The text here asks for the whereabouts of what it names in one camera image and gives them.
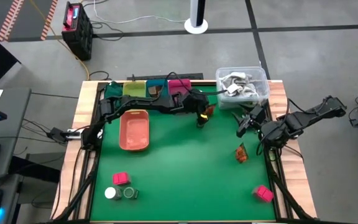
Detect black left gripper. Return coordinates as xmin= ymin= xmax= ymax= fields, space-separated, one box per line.
xmin=181 ymin=92 xmax=211 ymax=129

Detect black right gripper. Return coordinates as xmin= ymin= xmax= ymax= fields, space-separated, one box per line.
xmin=231 ymin=111 xmax=265 ymax=139

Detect white tower fan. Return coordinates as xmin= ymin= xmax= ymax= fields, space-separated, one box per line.
xmin=184 ymin=0 xmax=209 ymax=35

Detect yellow floor cable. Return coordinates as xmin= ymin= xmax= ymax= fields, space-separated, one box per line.
xmin=29 ymin=0 xmax=90 ymax=81

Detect pink block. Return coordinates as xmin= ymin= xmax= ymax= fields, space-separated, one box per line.
xmin=112 ymin=172 xmax=132 ymax=187
xmin=252 ymin=185 xmax=275 ymax=203

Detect black equipment crate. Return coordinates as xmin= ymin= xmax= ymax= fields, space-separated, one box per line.
xmin=61 ymin=1 xmax=94 ymax=62

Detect black power adapter box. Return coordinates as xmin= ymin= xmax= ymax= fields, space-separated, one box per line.
xmin=47 ymin=126 xmax=70 ymax=144

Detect dark green bin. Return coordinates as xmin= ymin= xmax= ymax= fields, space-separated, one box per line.
xmin=104 ymin=81 xmax=124 ymax=100

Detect clear plastic storage box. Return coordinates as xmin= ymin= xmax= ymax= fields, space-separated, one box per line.
xmin=215 ymin=66 xmax=272 ymax=110

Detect white capped spice jar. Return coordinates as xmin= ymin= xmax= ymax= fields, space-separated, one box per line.
xmin=104 ymin=186 xmax=123 ymax=201

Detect red black device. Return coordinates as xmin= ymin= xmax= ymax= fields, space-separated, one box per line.
xmin=62 ymin=2 xmax=81 ymax=32

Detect black floor cable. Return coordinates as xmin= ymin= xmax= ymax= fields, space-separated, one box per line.
xmin=90 ymin=20 xmax=126 ymax=42

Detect green table mat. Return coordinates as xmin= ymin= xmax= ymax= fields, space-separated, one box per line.
xmin=90 ymin=85 xmax=276 ymax=222

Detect grey desk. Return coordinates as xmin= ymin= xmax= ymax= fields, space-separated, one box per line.
xmin=0 ymin=88 xmax=32 ymax=224

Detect orange spice packet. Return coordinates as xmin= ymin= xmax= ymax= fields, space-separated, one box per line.
xmin=235 ymin=142 xmax=249 ymax=164
xmin=149 ymin=85 xmax=163 ymax=97
xmin=204 ymin=104 xmax=217 ymax=119

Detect white floor cable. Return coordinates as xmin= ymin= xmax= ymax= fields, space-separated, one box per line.
xmin=92 ymin=0 xmax=188 ymax=25

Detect black frame strut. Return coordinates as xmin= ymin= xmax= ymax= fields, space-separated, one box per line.
xmin=51 ymin=146 xmax=101 ymax=222
xmin=264 ymin=152 xmax=316 ymax=220

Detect orange plastic basket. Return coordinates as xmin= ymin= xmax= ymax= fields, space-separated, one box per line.
xmin=119 ymin=109 xmax=150 ymax=152

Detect pink bin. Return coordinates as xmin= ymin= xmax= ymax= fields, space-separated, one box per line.
xmin=168 ymin=79 xmax=193 ymax=96

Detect grey crumpled cloths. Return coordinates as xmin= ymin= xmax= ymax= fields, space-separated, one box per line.
xmin=221 ymin=72 xmax=260 ymax=99

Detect teal blue bin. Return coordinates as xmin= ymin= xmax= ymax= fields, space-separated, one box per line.
xmin=145 ymin=79 xmax=170 ymax=98

